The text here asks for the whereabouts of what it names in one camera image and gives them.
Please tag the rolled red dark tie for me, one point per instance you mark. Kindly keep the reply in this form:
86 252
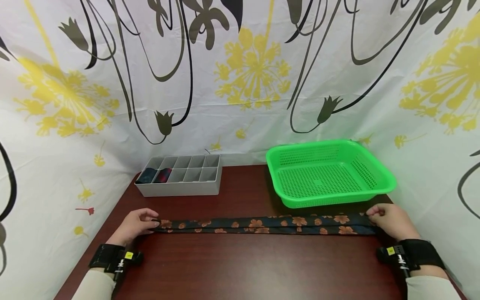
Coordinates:
164 175

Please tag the rolled dark blue tie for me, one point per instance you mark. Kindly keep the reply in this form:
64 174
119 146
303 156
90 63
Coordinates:
147 176

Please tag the person's left forearm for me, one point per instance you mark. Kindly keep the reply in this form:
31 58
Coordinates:
95 285

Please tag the dark floral necktie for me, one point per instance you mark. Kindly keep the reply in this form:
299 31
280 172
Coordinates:
262 224

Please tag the person's left hand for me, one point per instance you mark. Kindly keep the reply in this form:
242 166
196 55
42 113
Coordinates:
131 228

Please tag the person's right hand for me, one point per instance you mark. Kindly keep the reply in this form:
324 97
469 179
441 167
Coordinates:
393 223

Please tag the person's right fingers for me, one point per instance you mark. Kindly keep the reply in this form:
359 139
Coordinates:
375 213

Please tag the grey divided organizer box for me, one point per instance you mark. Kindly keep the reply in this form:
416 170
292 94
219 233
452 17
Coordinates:
182 175

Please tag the person's right forearm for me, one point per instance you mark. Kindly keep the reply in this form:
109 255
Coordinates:
431 285

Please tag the person's left thumb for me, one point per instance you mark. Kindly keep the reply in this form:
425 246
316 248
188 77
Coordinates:
150 225

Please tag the person's left index finger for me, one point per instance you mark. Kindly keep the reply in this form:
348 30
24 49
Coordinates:
149 213

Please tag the black wrist band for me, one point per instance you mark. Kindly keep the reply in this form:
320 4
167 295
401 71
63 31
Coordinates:
412 254
112 257

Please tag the green plastic basket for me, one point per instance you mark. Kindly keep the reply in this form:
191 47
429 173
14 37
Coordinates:
326 173

